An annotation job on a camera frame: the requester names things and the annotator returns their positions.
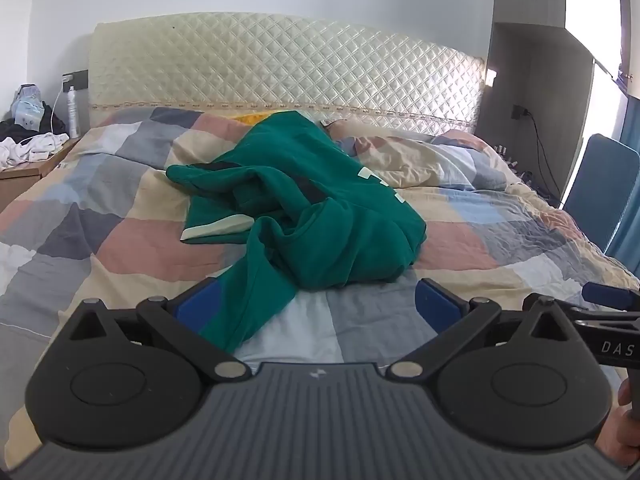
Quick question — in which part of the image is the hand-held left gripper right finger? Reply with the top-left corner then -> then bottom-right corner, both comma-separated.
387,277 -> 572,382

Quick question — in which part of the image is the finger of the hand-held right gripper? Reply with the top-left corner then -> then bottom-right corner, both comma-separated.
567,305 -> 640,333
582,281 -> 640,311

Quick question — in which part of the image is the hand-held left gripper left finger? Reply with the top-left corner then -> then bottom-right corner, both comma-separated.
67,277 -> 252,382

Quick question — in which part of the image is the green hoodie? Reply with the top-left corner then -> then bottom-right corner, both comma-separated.
166,110 -> 427,356

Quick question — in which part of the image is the person's right hand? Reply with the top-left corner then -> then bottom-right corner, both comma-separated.
597,379 -> 640,471

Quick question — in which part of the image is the patchwork quilt bed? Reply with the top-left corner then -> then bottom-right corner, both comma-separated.
0,105 -> 640,461

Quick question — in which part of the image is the blue chair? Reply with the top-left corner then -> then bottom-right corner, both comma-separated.
564,133 -> 640,256

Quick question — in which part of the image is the group of small cosmetic bottles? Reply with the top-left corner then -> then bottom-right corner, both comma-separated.
492,144 -> 533,181

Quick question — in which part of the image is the blue curtain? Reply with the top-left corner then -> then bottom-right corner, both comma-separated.
607,85 -> 640,278

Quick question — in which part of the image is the wooden nightstand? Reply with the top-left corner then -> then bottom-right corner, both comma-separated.
0,135 -> 81,213

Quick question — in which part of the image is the white bottle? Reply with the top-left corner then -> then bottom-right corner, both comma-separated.
66,86 -> 81,139

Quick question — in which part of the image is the white cloth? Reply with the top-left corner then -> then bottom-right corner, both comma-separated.
0,132 -> 70,170

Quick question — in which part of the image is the black cloth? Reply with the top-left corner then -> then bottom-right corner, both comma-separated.
0,101 -> 67,141

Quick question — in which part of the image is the cream quilted headboard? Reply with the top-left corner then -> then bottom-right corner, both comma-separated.
89,12 -> 487,133

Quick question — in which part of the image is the clear plastic bag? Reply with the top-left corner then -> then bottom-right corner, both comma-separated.
11,84 -> 45,131

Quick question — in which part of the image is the black power cable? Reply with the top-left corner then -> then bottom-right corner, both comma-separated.
525,110 -> 563,201

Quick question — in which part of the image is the dark wall socket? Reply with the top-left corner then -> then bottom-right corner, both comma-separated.
62,69 -> 90,92

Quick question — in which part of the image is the white charging cable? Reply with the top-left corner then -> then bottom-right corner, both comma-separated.
49,75 -> 74,136

